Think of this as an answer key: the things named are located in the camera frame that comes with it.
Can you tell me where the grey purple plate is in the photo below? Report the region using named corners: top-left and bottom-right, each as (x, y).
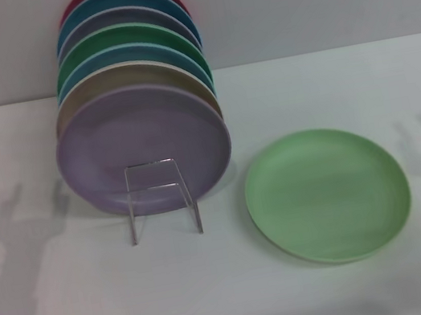
top-left (49, 0), bottom-right (204, 77)

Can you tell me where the light green plate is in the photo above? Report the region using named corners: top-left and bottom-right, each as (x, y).
top-left (235, 113), bottom-right (421, 280)

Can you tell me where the dark green plate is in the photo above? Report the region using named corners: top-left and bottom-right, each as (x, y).
top-left (47, 9), bottom-right (214, 107)

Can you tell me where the lavender plate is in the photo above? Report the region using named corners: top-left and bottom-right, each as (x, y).
top-left (45, 69), bottom-right (242, 229)

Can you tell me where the light blue plate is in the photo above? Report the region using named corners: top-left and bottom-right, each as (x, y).
top-left (49, 30), bottom-right (218, 124)

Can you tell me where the teal blue plate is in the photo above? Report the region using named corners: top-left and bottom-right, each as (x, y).
top-left (47, 0), bottom-right (202, 71)

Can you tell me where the metal wire plate rack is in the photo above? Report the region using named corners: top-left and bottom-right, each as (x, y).
top-left (117, 153), bottom-right (204, 247)

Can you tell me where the beige plate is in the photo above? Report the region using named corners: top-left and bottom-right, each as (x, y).
top-left (45, 47), bottom-right (225, 149)

